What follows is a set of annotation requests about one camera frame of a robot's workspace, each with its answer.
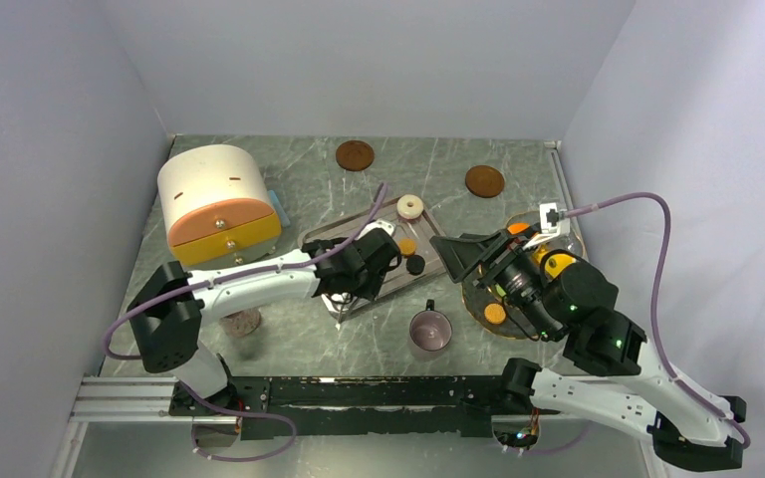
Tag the brown coaster right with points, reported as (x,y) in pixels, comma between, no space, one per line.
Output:
(484,181)

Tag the steel tray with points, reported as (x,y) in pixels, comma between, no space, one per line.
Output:
(409,222)

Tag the brown coaster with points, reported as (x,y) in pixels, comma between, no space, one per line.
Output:
(484,181)
(354,155)

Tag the orange biscuit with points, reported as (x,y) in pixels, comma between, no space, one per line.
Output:
(495,314)
(407,246)

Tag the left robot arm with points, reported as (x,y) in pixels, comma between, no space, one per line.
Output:
(167,314)

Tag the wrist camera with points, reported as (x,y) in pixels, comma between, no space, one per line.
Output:
(553,224)
(385,226)

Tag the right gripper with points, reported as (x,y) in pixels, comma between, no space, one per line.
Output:
(462,254)

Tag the brown coaster far left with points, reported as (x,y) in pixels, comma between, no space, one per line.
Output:
(354,155)

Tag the orange donut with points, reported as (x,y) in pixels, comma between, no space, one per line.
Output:
(520,229)

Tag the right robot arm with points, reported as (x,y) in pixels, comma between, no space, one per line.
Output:
(694,431)

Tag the metal tongs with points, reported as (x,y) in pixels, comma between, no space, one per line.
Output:
(343,303)

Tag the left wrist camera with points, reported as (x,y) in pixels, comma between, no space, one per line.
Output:
(385,226)

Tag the orange biscuit right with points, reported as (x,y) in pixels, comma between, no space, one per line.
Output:
(407,246)

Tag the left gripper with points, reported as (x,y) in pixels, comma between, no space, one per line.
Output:
(371,290)

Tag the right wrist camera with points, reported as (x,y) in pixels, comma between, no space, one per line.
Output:
(553,224)

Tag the purple mug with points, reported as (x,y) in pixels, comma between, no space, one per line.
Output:
(429,333)

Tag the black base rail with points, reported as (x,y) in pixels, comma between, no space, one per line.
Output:
(332,406)

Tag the black cookie right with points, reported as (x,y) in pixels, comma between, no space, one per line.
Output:
(415,265)

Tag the cream bread box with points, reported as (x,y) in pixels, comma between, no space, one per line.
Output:
(217,210)

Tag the orange biscuit front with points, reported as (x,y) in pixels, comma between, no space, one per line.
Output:
(495,314)

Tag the yellow cake piece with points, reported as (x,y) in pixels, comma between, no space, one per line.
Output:
(555,264)

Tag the light blue object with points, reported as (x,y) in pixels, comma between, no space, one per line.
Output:
(279,209)

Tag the white donut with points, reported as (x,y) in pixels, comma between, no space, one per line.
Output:
(409,207)

